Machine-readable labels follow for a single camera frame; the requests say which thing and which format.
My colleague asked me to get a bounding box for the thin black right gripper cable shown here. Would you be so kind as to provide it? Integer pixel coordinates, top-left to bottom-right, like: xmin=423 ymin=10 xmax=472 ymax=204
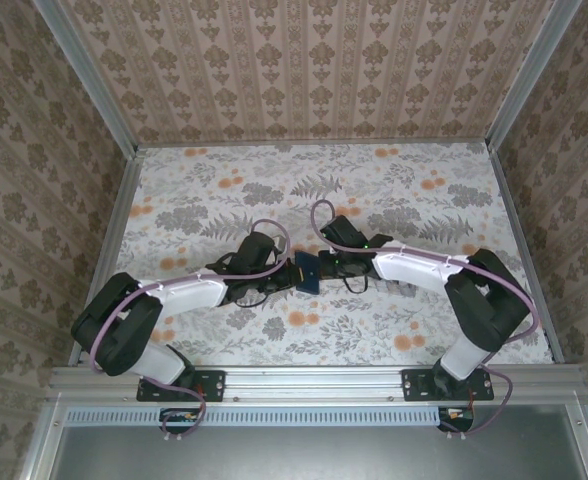
xmin=342 ymin=272 xmax=371 ymax=295

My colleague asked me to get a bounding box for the thin black left gripper cable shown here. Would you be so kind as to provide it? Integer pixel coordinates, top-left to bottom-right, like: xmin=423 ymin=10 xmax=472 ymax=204
xmin=207 ymin=252 xmax=276 ymax=309

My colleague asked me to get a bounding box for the aluminium frame post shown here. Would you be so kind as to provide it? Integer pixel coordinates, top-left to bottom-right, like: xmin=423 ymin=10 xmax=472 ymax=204
xmin=486 ymin=0 xmax=588 ymax=149
xmin=36 ymin=0 xmax=140 ymax=151

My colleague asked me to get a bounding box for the aluminium table side rail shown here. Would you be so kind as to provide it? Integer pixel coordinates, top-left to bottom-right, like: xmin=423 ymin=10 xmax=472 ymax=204
xmin=486 ymin=144 xmax=565 ymax=366
xmin=68 ymin=147 xmax=145 ymax=369

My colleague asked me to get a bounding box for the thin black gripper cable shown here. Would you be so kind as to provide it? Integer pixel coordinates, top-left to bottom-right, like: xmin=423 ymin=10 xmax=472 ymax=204
xmin=207 ymin=252 xmax=276 ymax=309
xmin=342 ymin=272 xmax=371 ymax=295

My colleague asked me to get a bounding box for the navy blue card holder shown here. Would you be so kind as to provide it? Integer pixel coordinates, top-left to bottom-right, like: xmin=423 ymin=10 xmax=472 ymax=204
xmin=293 ymin=250 xmax=322 ymax=294

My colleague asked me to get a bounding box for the black base controller board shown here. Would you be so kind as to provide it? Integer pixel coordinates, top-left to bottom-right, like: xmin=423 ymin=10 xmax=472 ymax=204
xmin=437 ymin=405 xmax=475 ymax=432
xmin=158 ymin=407 xmax=203 ymax=434

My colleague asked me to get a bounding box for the grey sheet metal panel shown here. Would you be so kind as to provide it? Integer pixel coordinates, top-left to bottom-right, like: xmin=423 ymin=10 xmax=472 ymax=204
xmin=18 ymin=404 xmax=588 ymax=480

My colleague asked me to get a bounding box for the white slotted cable duct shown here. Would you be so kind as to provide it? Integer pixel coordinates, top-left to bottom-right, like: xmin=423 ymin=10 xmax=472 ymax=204
xmin=66 ymin=405 xmax=443 ymax=427

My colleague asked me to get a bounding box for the aluminium table end rail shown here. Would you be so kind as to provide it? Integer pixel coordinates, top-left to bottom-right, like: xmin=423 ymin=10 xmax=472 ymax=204
xmin=136 ymin=137 xmax=490 ymax=149

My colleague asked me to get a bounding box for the floral patterned table cover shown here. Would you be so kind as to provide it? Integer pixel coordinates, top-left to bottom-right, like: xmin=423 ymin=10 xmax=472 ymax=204
xmin=81 ymin=142 xmax=555 ymax=369

